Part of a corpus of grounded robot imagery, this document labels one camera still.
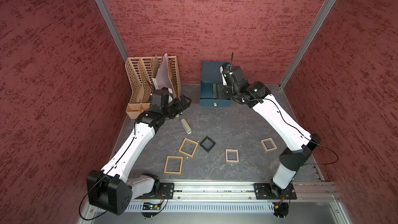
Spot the small wooden frame box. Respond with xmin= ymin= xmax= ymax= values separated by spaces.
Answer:
xmin=226 ymin=149 xmax=239 ymax=163
xmin=261 ymin=138 xmax=277 ymax=152

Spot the purple paper folder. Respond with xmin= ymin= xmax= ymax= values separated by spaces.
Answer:
xmin=153 ymin=53 xmax=177 ymax=97

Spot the beige lattice file organizer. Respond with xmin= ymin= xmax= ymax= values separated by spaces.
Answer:
xmin=125 ymin=56 xmax=181 ymax=120

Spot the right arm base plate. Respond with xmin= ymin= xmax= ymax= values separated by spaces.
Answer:
xmin=254 ymin=181 xmax=297 ymax=200

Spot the aluminium front rail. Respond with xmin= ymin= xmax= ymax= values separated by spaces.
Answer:
xmin=86 ymin=179 xmax=341 ymax=202

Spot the brown cardboard sheet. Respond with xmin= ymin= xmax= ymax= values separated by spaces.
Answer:
xmin=151 ymin=55 xmax=160 ymax=78

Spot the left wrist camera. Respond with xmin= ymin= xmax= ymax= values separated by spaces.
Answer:
xmin=151 ymin=89 xmax=173 ymax=108

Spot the large wooden frame box front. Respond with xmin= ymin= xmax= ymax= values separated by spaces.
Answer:
xmin=164 ymin=156 xmax=183 ymax=174

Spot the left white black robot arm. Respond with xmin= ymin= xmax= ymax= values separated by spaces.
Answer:
xmin=86 ymin=90 xmax=192 ymax=215

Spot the large wooden frame box tilted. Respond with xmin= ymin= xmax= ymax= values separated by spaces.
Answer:
xmin=179 ymin=138 xmax=199 ymax=158

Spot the teal three-drawer cabinet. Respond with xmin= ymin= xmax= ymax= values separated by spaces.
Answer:
xmin=200 ymin=61 xmax=231 ymax=107

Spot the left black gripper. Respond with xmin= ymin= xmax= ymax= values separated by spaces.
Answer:
xmin=162 ymin=95 xmax=192 ymax=118

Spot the small wooden frame box centre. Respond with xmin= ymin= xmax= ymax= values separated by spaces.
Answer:
xmin=226 ymin=149 xmax=239 ymax=163

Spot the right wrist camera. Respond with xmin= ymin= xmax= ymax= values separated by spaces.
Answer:
xmin=220 ymin=63 xmax=233 ymax=86

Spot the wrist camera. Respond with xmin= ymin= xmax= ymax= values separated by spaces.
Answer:
xmin=151 ymin=89 xmax=173 ymax=108
xmin=220 ymin=63 xmax=233 ymax=86

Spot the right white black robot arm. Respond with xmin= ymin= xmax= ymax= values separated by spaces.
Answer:
xmin=220 ymin=63 xmax=321 ymax=190

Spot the black frame box square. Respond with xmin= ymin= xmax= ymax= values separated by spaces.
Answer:
xmin=212 ymin=83 xmax=227 ymax=99

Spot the beige whiteboard eraser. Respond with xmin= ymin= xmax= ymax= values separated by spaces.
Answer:
xmin=181 ymin=118 xmax=192 ymax=134

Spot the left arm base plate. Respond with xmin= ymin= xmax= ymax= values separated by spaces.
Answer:
xmin=136 ymin=182 xmax=175 ymax=200

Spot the small wooden frame box right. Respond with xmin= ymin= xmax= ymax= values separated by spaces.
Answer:
xmin=261 ymin=138 xmax=277 ymax=152

